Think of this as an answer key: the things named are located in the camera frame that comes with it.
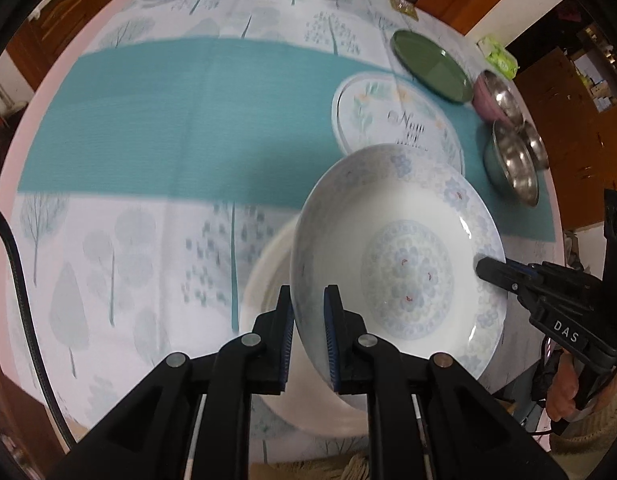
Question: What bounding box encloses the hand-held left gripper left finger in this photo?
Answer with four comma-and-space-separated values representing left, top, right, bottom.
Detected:
48, 285, 295, 480

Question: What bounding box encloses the small snack packet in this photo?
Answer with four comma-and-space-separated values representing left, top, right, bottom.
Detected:
391, 0, 419, 22

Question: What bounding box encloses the green plate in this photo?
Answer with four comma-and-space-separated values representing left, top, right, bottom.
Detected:
391, 30, 475, 105

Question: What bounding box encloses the person's right forearm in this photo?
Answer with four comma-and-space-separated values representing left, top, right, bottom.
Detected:
548, 372, 617, 457

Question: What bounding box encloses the round leaf print plate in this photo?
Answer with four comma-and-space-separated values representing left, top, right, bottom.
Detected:
331, 72, 465, 176

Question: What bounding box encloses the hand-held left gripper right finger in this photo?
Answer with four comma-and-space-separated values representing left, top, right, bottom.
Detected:
323, 285, 579, 480

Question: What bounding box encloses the black cable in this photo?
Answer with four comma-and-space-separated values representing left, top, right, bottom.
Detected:
0, 202, 75, 453

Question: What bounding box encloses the small steel bowl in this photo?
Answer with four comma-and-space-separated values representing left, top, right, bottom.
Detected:
521, 120, 550, 170

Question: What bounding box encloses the plain white plate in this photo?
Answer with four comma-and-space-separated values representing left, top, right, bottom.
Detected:
238, 217, 371, 436

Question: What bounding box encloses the green tissue packet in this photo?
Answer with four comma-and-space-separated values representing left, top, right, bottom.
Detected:
477, 35, 519, 80

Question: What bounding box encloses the person's right hand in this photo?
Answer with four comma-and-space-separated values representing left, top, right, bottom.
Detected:
547, 359, 585, 424

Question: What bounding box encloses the wooden cabinet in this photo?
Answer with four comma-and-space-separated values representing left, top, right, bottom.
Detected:
7, 0, 129, 78

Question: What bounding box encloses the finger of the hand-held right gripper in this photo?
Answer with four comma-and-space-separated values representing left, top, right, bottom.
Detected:
475, 256, 540, 295

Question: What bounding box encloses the pink steel bowl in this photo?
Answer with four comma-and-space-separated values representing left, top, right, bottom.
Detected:
472, 70, 525, 127

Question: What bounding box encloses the tree print tablecloth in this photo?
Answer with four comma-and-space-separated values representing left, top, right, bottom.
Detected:
11, 0, 564, 461

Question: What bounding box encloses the large steel bowl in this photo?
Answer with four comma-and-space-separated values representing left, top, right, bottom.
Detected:
483, 119, 540, 207

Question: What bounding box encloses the teal table runner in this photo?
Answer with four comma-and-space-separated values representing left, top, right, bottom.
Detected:
17, 36, 556, 241

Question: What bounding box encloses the white blue floral plate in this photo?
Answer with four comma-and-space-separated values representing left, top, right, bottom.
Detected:
290, 143, 506, 395

